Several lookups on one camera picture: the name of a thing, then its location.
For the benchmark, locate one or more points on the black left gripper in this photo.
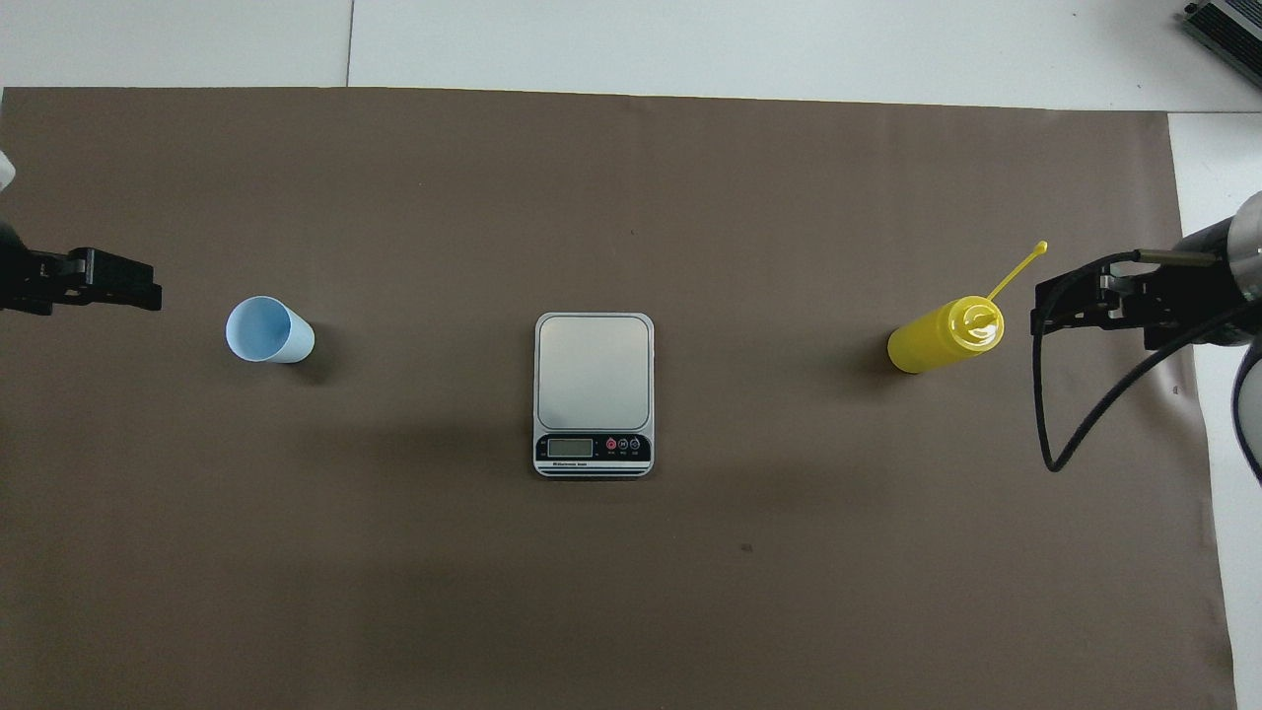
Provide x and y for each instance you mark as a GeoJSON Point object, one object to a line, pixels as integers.
{"type": "Point", "coordinates": [35, 281]}

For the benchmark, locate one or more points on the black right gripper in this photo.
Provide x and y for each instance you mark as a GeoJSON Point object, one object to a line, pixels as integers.
{"type": "Point", "coordinates": [1188, 291]}

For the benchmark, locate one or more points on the light blue paper cup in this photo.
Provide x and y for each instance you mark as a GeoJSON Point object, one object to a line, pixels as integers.
{"type": "Point", "coordinates": [266, 331]}

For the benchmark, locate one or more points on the yellow squeeze bottle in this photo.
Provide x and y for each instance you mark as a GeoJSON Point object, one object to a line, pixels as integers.
{"type": "Point", "coordinates": [932, 341]}

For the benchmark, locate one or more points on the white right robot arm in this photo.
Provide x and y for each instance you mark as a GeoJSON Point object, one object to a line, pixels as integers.
{"type": "Point", "coordinates": [1252, 394]}

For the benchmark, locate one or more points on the silver digital kitchen scale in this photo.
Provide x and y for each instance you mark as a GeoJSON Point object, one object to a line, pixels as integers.
{"type": "Point", "coordinates": [594, 370]}

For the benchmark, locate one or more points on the grey ribbed power supply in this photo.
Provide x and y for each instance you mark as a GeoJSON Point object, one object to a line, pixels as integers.
{"type": "Point", "coordinates": [1232, 28]}

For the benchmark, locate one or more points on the brown paper mat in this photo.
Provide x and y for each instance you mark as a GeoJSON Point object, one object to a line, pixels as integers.
{"type": "Point", "coordinates": [592, 611]}

